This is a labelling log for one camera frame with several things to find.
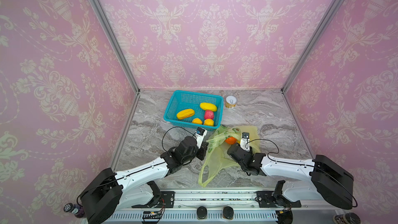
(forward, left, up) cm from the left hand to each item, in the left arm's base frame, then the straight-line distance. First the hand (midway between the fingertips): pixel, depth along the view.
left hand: (209, 145), depth 80 cm
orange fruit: (+20, +7, -6) cm, 22 cm away
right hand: (+3, -17, -7) cm, 19 cm away
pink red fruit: (+24, 0, -6) cm, 25 cm away
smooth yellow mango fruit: (+32, 0, -8) cm, 33 cm away
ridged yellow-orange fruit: (+26, +15, -8) cm, 32 cm away
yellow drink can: (+35, -15, -5) cm, 39 cm away
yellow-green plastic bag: (-3, -5, -7) cm, 9 cm away
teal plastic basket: (+45, +20, -16) cm, 51 cm away
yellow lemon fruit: (+18, 0, -6) cm, 19 cm away
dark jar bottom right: (-29, -56, 0) cm, 63 cm away
